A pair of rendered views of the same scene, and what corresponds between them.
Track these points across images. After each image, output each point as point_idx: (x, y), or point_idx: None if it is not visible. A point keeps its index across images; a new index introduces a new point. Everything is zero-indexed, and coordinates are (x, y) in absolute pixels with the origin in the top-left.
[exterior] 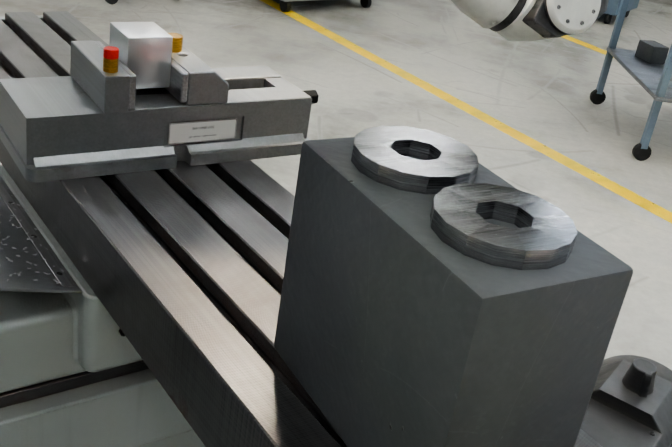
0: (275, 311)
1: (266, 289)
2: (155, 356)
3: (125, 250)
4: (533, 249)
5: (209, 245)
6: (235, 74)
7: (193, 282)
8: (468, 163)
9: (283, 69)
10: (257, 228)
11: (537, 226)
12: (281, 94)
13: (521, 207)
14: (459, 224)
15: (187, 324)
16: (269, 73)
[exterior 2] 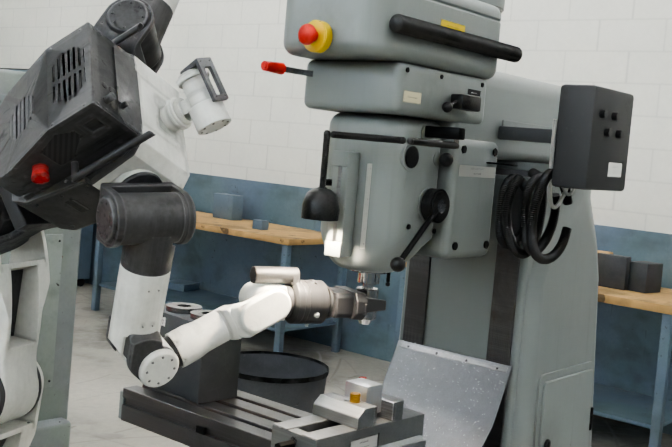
0: (241, 404)
1: (248, 408)
2: None
3: (309, 413)
4: (178, 302)
5: (280, 417)
6: (327, 430)
7: (275, 408)
8: (193, 311)
9: None
10: (266, 423)
11: (176, 304)
12: (290, 422)
13: (179, 306)
14: (195, 304)
15: (268, 400)
16: (309, 434)
